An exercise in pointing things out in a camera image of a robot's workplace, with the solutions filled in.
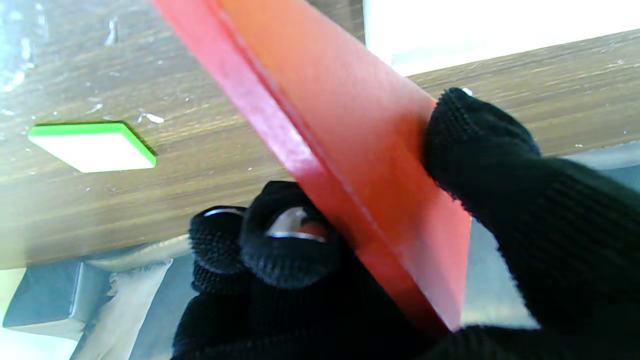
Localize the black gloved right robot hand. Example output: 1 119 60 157
170 87 640 360

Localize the large red tangram triangle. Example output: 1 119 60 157
150 0 473 333

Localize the green tangram square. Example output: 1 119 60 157
27 121 157 174

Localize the brown sofa cushion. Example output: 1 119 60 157
70 260 173 360

